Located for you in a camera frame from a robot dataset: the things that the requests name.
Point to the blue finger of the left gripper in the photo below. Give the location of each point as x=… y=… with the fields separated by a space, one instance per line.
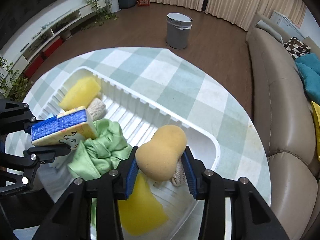
x=15 y=116
x=28 y=164

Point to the grey round trash bin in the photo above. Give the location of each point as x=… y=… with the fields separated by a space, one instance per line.
x=178 y=29

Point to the beige leather sofa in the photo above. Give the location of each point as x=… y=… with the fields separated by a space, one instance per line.
x=283 y=119

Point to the teal cushion front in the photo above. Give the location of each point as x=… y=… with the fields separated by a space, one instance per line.
x=311 y=82

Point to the white plastic tray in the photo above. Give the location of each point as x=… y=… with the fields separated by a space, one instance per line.
x=139 y=118

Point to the yellow rectangular sponge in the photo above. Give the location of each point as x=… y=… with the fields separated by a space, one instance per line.
x=81 y=94

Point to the cream knotted rope ball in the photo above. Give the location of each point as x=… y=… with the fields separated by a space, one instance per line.
x=96 y=109

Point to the green white checkered tablecloth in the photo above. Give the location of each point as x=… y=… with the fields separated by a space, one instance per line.
x=182 y=88

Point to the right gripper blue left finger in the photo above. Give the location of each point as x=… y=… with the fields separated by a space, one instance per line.
x=128 y=170

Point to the tan peanut-shaped sponge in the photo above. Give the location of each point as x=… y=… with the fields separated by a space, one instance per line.
x=158 y=158

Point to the green satin cloth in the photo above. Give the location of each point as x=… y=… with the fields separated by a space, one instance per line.
x=95 y=157

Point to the white storage box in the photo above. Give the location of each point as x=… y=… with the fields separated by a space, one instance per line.
x=286 y=24

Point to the teal cushion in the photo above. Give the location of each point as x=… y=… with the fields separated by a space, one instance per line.
x=311 y=82
x=309 y=60

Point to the white tv console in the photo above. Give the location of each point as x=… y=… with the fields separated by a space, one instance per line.
x=45 y=26

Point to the yellow blue cartoon sponge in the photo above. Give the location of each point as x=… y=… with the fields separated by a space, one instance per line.
x=70 y=128

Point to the black white patterned cushion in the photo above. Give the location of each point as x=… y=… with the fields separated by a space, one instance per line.
x=296 y=48

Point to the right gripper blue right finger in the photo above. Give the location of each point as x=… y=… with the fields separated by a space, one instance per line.
x=193 y=169

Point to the red gift bag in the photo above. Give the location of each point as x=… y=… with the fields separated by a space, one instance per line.
x=142 y=3

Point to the yellow sponge in tray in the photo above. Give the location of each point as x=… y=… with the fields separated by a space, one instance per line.
x=141 y=212

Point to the yellow cushion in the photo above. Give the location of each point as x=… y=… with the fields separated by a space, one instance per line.
x=316 y=120

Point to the teal cushion back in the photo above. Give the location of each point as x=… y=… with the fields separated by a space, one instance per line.
x=309 y=60

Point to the green plant at left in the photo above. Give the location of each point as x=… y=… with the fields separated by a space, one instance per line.
x=14 y=85

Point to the grey folded blanket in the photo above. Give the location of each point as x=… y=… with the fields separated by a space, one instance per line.
x=263 y=25

